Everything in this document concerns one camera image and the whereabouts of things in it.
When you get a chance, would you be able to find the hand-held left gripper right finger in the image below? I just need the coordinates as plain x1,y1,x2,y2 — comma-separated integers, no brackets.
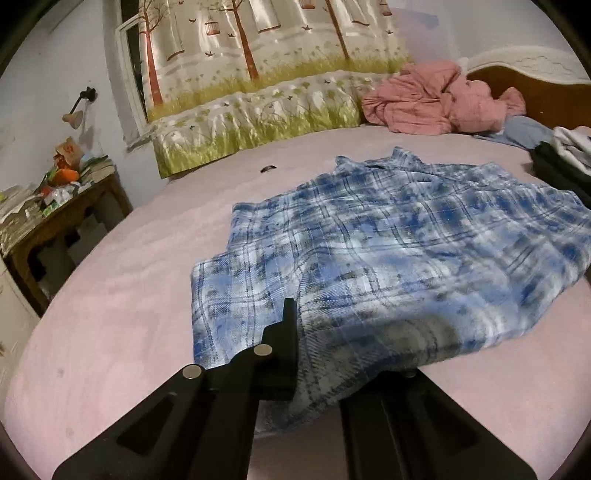
339,368,539,480

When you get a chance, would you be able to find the orange packet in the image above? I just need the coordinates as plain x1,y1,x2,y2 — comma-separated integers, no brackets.
44,168,81,188

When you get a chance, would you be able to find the blue pillow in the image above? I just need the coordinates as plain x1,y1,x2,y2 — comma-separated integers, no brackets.
473,115,557,151

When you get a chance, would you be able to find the wall lamp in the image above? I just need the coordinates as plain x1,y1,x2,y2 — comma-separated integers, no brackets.
62,87,98,130

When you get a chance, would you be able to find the pink checked quilt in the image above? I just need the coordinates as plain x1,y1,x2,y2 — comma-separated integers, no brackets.
361,60,527,136

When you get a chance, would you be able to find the stack of books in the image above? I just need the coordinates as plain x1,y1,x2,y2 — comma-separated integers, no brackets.
78,157,116,184

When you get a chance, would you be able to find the white window frame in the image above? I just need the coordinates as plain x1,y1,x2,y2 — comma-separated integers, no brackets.
115,14,153,145

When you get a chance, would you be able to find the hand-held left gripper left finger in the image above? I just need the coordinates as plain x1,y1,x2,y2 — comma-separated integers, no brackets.
52,298,300,480

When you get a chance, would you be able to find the white and wooden headboard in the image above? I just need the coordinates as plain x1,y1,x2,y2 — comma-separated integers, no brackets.
464,45,591,132

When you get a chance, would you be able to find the pile of papers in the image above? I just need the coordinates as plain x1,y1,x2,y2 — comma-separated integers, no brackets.
0,185,43,224

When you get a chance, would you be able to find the blue plaid shirt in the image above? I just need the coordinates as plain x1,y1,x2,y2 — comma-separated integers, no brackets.
190,147,591,437

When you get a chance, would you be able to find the wooden desk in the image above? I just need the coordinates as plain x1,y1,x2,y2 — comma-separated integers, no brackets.
0,159,134,317

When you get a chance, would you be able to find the white folded garment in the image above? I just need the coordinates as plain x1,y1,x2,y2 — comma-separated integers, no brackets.
551,126,591,169

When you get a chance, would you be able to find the black folded jacket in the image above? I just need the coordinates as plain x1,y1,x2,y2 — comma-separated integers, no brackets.
529,141,591,206

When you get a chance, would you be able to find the brown paper bag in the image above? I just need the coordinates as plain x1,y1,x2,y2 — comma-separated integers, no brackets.
54,137,80,168

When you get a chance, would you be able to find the tree print curtain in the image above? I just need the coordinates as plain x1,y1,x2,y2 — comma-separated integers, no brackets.
139,0,414,180

